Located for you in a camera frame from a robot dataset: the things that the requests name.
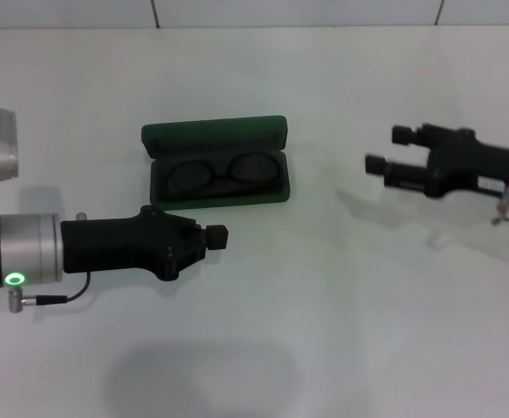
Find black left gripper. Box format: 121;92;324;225
60;206;231;284

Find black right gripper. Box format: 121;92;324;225
365;123;509;200

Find black glasses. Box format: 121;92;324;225
164;150;284;197

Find green glasses case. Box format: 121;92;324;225
140;114;291;213

